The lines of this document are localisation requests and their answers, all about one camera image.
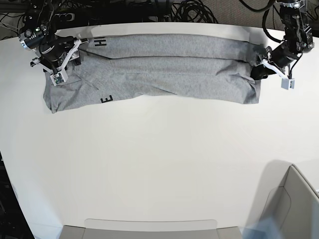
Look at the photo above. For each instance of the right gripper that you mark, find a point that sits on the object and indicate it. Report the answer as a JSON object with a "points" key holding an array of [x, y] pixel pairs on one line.
{"points": [[54, 55]]}

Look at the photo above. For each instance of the grey T-shirt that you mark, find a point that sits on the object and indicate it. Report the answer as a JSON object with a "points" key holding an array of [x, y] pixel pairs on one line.
{"points": [[117, 68]]}

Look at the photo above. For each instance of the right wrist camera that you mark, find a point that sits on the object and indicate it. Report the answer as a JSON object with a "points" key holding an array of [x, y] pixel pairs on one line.
{"points": [[59, 78]]}

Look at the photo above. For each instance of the black power strip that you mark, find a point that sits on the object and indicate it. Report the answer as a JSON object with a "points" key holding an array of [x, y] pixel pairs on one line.
{"points": [[65, 17]]}

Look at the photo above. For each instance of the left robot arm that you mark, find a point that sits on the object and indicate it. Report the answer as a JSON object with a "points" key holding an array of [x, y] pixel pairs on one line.
{"points": [[297, 41]]}

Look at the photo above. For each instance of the beige chair back bottom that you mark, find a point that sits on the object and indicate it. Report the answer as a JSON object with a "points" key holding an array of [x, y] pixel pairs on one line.
{"points": [[110, 229]]}

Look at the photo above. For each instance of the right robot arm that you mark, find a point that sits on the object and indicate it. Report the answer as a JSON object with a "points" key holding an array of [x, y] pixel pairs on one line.
{"points": [[41, 23]]}

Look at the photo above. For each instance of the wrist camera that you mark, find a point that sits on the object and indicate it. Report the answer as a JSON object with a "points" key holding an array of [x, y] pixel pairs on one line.
{"points": [[287, 84], [59, 78]]}

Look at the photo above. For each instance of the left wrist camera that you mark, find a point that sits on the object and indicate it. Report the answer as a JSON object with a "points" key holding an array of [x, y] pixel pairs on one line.
{"points": [[287, 84]]}

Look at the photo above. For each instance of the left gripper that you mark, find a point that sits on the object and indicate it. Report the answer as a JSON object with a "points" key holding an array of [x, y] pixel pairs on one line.
{"points": [[280, 57]]}

